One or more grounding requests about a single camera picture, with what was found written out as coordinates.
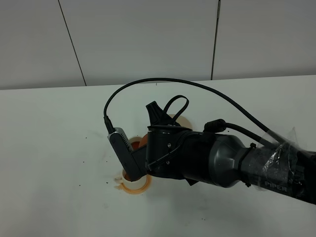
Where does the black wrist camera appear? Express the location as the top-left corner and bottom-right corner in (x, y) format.
(108, 127), (147, 181)

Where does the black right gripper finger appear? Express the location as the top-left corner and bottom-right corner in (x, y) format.
(146, 101), (178, 126)
(185, 178), (198, 186)

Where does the white teacup near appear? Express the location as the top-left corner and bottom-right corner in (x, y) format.
(113, 170), (149, 191)

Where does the black camera cable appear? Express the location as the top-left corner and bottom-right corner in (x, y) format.
(103, 78), (289, 146)

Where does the brown clay teapot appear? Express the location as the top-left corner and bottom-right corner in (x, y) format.
(139, 134), (148, 148)

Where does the orange coaster near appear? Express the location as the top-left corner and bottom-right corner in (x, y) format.
(115, 172), (152, 196)

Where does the beige round teapot saucer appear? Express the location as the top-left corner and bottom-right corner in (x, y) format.
(168, 116), (193, 130)

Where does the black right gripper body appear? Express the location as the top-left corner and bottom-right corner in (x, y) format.
(146, 125), (215, 183)

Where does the white teacup far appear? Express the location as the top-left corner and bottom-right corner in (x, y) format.
(128, 136), (142, 151)

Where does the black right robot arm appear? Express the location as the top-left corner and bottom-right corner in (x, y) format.
(146, 102), (316, 204)

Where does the white teacup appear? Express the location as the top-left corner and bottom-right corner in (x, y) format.
(113, 170), (149, 191)
(128, 136), (142, 151)

